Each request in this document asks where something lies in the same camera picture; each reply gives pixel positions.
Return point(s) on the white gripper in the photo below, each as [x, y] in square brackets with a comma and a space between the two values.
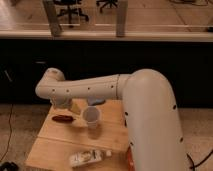
[72, 107]

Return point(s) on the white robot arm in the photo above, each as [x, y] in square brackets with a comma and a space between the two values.
[150, 109]

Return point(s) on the white paper cup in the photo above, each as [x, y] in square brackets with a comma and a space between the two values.
[91, 115]

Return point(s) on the clear plastic bottle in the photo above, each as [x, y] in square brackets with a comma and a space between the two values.
[87, 157]

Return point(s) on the black object floor corner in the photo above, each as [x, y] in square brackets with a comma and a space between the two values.
[9, 166]

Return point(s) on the black office chair left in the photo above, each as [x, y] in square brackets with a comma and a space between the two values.
[70, 8]

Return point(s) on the black office chair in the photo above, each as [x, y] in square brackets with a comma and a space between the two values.
[106, 2]
[70, 8]

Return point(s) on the black office chair right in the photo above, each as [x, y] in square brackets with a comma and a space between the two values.
[106, 2]

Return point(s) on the left metal post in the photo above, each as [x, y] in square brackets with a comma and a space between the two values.
[54, 25]

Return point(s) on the metal post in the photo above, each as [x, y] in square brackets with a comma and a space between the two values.
[54, 25]
[121, 17]

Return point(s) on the right metal post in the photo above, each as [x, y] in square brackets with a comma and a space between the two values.
[121, 17]

